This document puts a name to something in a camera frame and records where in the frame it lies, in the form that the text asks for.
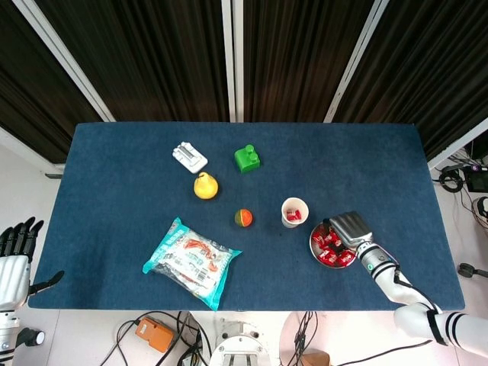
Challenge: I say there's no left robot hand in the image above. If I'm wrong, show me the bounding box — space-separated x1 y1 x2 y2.
0 217 65 312

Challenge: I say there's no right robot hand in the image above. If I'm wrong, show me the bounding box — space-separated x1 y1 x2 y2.
321 210 375 255

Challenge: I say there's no round metal plate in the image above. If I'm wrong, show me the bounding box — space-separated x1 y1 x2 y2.
309 223 359 270

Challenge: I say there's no white paper cup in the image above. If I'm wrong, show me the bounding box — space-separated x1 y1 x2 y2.
281 197 310 230

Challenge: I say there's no black caster wheel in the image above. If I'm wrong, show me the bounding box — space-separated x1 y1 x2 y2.
17 326 47 348

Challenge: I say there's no orange green ball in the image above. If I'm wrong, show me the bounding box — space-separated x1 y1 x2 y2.
233 207 254 229

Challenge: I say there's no green toy brick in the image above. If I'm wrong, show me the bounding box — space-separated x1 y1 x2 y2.
233 143 262 175

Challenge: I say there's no small black monitor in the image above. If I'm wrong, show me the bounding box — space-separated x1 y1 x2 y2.
464 167 488 194

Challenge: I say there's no brown wooden object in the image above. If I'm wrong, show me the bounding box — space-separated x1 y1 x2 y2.
300 350 331 366

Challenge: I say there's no blue table cloth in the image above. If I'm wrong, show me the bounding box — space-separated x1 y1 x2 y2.
28 121 467 312

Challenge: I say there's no orange foot pedal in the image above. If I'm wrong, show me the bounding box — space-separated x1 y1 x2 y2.
135 316 175 354

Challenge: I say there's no yellow toy pear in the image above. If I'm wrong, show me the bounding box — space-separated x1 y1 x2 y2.
193 171 220 201

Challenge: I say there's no white robot torso base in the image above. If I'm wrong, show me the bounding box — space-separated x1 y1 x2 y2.
208 319 272 366

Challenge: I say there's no teal clear snack bag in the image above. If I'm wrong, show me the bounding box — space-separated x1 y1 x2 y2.
142 217 244 312

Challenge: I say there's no white plastic clip device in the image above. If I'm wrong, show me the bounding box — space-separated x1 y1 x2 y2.
171 140 210 175

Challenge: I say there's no dark pleated curtain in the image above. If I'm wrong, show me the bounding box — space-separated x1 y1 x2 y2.
36 0 230 123
335 0 488 161
0 0 104 165
242 0 377 123

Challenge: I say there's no black cable coil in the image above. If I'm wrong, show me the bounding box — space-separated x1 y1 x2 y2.
438 164 465 191

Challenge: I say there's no black cable bundle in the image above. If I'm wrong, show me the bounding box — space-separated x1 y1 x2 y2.
291 310 319 366

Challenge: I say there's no black handle device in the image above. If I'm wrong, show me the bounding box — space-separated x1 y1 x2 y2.
457 262 488 278

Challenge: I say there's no white frame post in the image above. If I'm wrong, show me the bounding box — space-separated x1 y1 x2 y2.
11 0 117 123
323 0 393 124
221 0 237 123
426 117 488 172
232 0 246 123

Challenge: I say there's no black cable tangle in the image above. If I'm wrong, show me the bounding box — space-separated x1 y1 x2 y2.
177 310 211 366

